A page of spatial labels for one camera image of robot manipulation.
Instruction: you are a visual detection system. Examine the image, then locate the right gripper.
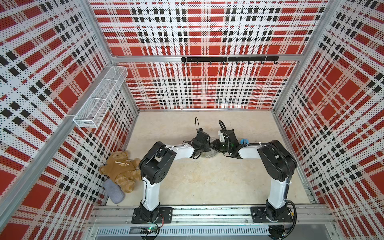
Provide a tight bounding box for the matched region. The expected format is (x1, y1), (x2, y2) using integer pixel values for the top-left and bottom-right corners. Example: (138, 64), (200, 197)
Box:
(210, 138), (231, 154)

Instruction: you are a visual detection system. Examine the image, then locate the clear bubble wrap sheet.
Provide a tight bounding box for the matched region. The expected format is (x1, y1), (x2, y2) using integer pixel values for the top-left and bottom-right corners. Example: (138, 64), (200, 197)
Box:
(201, 139), (221, 159)

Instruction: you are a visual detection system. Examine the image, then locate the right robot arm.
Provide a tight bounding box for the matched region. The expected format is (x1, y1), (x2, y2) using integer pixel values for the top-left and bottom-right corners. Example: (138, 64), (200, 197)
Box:
(210, 130), (298, 223)

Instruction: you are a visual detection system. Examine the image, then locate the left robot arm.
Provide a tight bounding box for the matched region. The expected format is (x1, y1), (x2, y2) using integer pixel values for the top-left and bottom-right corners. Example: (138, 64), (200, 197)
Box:
(139, 129), (211, 223)

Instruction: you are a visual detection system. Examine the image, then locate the brown teddy bear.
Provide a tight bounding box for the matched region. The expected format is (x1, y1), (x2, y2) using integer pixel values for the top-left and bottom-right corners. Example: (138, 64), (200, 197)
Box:
(99, 151), (142, 193)

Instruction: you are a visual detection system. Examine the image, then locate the grey cloth pouch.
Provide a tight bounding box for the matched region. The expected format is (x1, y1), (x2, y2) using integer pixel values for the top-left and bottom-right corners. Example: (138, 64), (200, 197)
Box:
(103, 179), (125, 204)

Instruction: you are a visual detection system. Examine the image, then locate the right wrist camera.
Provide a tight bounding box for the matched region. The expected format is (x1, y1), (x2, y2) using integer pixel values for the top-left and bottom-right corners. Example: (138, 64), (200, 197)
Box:
(219, 133), (226, 143)

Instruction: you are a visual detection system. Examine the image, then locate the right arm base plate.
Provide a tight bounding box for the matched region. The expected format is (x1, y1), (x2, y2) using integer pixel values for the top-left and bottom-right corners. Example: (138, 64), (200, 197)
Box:
(251, 206), (294, 223)

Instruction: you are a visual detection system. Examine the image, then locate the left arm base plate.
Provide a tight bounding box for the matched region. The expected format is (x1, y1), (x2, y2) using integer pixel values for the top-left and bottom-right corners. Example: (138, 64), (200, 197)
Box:
(131, 207), (173, 224)

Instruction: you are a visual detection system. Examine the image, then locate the black wall hook rail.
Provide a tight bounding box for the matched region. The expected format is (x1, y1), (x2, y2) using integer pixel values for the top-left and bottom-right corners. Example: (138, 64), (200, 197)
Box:
(181, 56), (279, 64)

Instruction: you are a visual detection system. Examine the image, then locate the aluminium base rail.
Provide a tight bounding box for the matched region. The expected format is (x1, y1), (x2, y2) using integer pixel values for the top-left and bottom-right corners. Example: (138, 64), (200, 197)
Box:
(85, 204), (343, 240)

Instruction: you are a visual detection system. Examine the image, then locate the white wire mesh basket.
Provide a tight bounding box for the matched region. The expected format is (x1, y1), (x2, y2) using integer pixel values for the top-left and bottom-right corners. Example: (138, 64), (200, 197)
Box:
(74, 66), (128, 129)

